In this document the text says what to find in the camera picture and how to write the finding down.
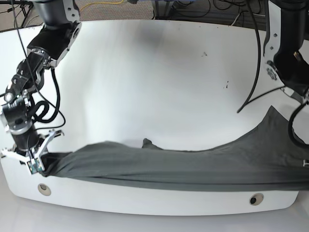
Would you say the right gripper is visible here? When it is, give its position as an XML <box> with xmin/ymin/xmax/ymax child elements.
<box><xmin>0</xmin><ymin>130</ymin><xmax>65</xmax><ymax>164</ymax></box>

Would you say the dark grey t-shirt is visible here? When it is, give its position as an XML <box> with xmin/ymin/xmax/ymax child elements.
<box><xmin>41</xmin><ymin>107</ymin><xmax>309</xmax><ymax>191</ymax></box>

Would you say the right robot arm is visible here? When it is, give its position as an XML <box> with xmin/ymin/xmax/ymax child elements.
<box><xmin>0</xmin><ymin>0</ymin><xmax>82</xmax><ymax>159</ymax></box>

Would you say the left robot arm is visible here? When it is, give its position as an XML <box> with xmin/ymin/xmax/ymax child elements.
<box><xmin>263</xmin><ymin>0</ymin><xmax>309</xmax><ymax>101</ymax></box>

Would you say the black tripod stand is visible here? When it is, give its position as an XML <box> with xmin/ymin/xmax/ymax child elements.
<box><xmin>0</xmin><ymin>0</ymin><xmax>34</xmax><ymax>28</ymax></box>

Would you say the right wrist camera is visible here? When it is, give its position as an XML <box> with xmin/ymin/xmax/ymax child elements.
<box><xmin>26</xmin><ymin>158</ymin><xmax>45</xmax><ymax>174</ymax></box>

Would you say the left table cable grommet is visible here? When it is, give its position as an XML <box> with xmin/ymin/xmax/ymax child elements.
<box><xmin>38</xmin><ymin>184</ymin><xmax>51</xmax><ymax>196</ymax></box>

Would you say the table cable grommet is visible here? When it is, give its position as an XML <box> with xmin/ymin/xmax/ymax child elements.
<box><xmin>38</xmin><ymin>184</ymin><xmax>51</xmax><ymax>196</ymax></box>
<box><xmin>249</xmin><ymin>193</ymin><xmax>264</xmax><ymax>206</ymax></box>

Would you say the yellow cable on floor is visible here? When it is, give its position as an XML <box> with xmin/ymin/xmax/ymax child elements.
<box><xmin>79</xmin><ymin>0</ymin><xmax>125</xmax><ymax>12</ymax></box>

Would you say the right table cable grommet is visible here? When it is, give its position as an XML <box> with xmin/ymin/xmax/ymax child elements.
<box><xmin>249</xmin><ymin>193</ymin><xmax>264</xmax><ymax>206</ymax></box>

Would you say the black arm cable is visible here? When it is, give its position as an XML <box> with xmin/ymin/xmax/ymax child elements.
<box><xmin>236</xmin><ymin>0</ymin><xmax>264</xmax><ymax>114</ymax></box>

